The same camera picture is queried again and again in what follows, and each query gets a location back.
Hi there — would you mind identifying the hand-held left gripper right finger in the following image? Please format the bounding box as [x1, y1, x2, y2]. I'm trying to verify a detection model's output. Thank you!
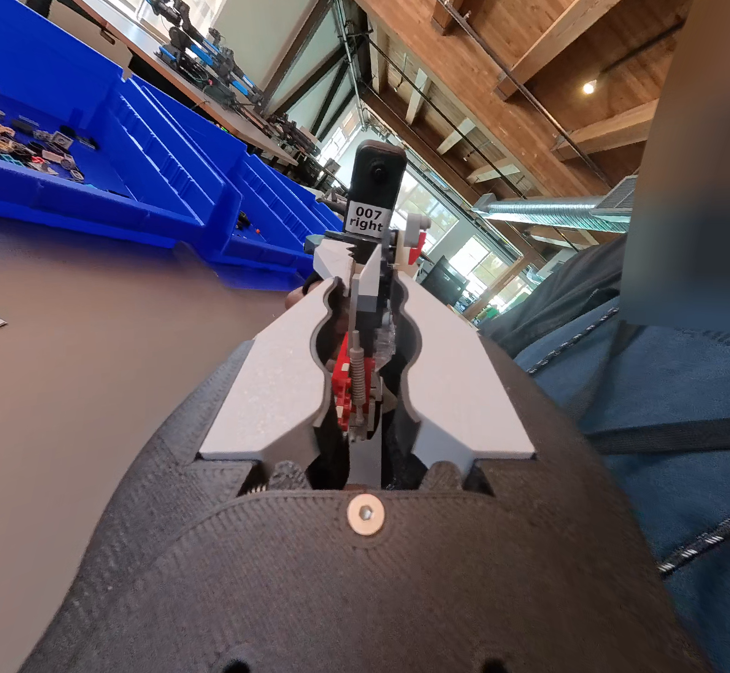
[396, 275, 538, 470]

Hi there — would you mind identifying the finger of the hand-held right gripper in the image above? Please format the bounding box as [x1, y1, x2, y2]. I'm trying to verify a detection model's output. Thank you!
[311, 237, 360, 286]

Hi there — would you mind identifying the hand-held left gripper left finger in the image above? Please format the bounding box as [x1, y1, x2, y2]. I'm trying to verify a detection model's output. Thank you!
[197, 276, 350, 464]

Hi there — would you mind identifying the toy brick model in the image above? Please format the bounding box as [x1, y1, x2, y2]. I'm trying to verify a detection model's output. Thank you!
[328, 211, 430, 446]

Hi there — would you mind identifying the blue plastic bin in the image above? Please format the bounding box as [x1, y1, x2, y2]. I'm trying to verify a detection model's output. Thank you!
[0, 0, 252, 254]
[171, 151, 346, 293]

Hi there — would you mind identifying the black jacket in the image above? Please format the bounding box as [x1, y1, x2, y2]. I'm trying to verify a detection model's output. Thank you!
[479, 234, 628, 360]

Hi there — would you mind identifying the long pale table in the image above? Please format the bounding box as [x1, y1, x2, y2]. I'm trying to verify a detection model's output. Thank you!
[0, 0, 300, 169]

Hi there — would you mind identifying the pile of small pale bricks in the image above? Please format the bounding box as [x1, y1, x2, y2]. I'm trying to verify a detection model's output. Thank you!
[0, 108, 98, 183]

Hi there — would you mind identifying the black white speckled drawstring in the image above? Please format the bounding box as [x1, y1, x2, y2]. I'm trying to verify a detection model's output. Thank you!
[656, 519, 730, 574]
[527, 308, 619, 374]

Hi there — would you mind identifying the silver ventilation duct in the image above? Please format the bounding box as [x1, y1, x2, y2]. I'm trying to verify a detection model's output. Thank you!
[470, 174, 634, 229]

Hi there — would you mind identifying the black flat strap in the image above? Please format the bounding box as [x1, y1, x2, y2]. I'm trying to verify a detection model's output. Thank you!
[587, 419, 730, 454]

